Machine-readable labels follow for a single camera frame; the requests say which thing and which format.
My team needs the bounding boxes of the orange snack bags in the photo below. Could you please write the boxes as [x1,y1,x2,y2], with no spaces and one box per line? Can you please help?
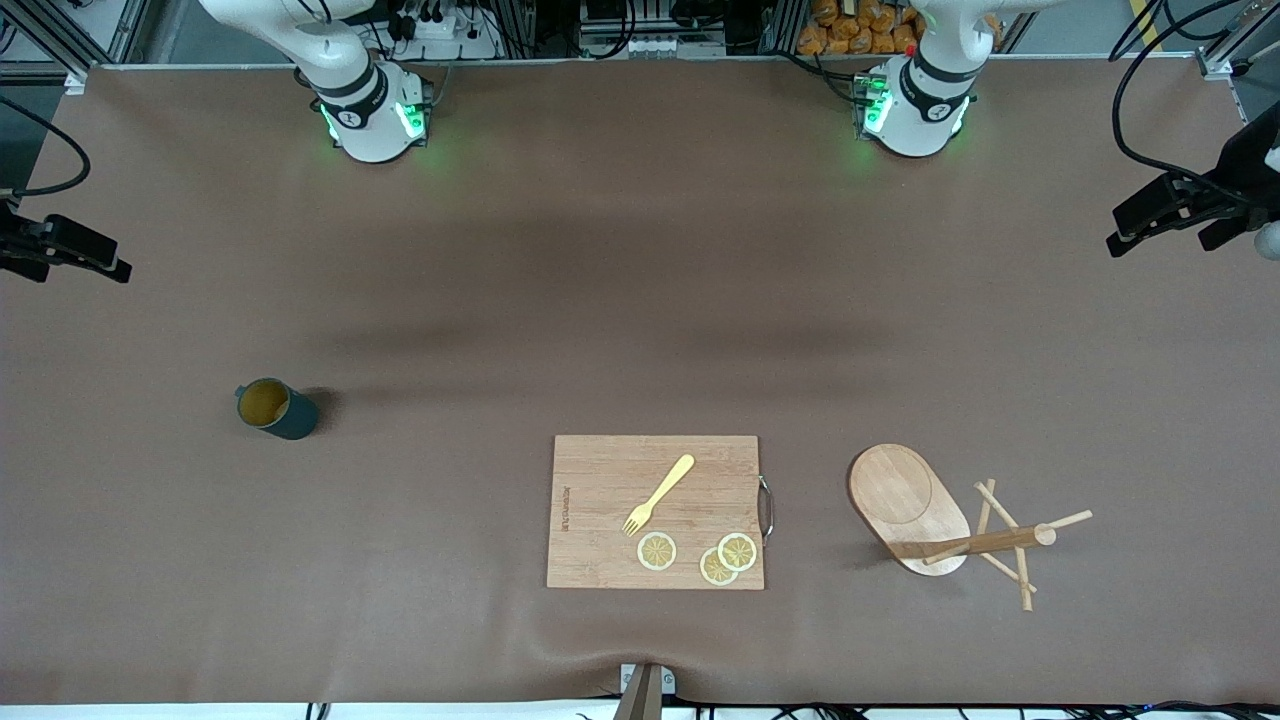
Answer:
[797,0,926,56]

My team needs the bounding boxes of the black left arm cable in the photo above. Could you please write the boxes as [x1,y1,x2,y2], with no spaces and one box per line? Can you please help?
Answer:
[1110,0,1263,196]

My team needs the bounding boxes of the wooden cutting board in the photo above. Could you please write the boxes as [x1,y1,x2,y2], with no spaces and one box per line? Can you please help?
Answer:
[546,434,776,591]

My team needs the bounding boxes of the wooden mug tree rack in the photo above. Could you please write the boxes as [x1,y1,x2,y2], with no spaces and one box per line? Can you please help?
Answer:
[847,443,1094,613]

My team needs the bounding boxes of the yellow plastic fork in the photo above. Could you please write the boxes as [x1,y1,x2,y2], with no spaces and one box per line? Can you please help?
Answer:
[622,454,696,538]

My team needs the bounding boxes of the white terminal block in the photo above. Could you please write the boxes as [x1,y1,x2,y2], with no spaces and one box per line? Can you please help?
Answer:
[622,33,728,59]

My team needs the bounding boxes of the white power strip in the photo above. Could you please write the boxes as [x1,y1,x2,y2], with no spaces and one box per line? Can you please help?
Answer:
[398,0,499,61]

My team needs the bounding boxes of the aluminium frame profile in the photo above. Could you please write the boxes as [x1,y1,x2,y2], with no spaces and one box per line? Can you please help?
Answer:
[1195,0,1280,81]
[0,0,151,93]

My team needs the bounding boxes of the brown table mat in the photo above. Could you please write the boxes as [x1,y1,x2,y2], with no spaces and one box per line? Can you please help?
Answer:
[0,58,1280,706]

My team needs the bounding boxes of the dark green mug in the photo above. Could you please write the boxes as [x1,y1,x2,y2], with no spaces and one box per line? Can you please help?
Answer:
[235,377,321,441]

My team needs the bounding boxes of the grey camera bracket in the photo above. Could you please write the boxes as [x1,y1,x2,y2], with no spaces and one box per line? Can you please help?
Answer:
[612,662,677,720]

